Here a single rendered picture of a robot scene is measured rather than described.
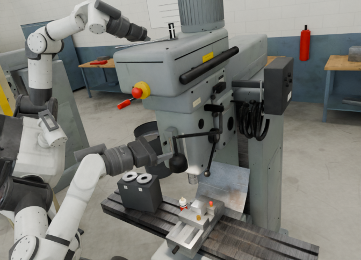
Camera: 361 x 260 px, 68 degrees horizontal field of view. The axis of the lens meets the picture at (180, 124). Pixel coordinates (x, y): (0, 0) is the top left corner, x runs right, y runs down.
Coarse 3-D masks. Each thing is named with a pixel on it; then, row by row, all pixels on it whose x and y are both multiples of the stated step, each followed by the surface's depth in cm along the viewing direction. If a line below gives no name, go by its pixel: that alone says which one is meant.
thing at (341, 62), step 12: (360, 48) 376; (96, 60) 718; (108, 60) 692; (336, 60) 407; (348, 60) 392; (360, 60) 382; (84, 72) 692; (108, 84) 728; (324, 96) 403; (336, 96) 446; (348, 96) 440; (360, 96) 433; (324, 108) 410; (336, 108) 406; (348, 108) 401; (360, 108) 395; (324, 120) 418
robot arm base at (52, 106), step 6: (18, 96) 114; (48, 102) 115; (54, 102) 117; (48, 108) 115; (54, 108) 118; (18, 114) 112; (24, 114) 112; (30, 114) 113; (36, 114) 113; (54, 114) 118
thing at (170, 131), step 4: (168, 128) 112; (172, 128) 111; (176, 128) 111; (164, 132) 111; (168, 132) 110; (172, 132) 109; (176, 132) 111; (168, 136) 111; (168, 140) 112; (176, 140) 112; (168, 144) 113; (172, 144) 112; (168, 148) 114; (172, 148) 113; (172, 152) 114
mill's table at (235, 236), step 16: (112, 208) 167; (128, 208) 164; (160, 208) 161; (176, 208) 158; (144, 224) 154; (160, 224) 149; (224, 224) 143; (240, 224) 141; (208, 240) 135; (224, 240) 133; (240, 240) 134; (256, 240) 131; (272, 240) 131; (288, 240) 128; (208, 256) 134; (224, 256) 127; (240, 256) 124; (256, 256) 124; (272, 256) 122; (288, 256) 122; (304, 256) 120
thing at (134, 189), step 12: (120, 180) 160; (132, 180) 157; (144, 180) 154; (156, 180) 158; (120, 192) 161; (132, 192) 157; (144, 192) 153; (156, 192) 158; (132, 204) 162; (144, 204) 157; (156, 204) 159
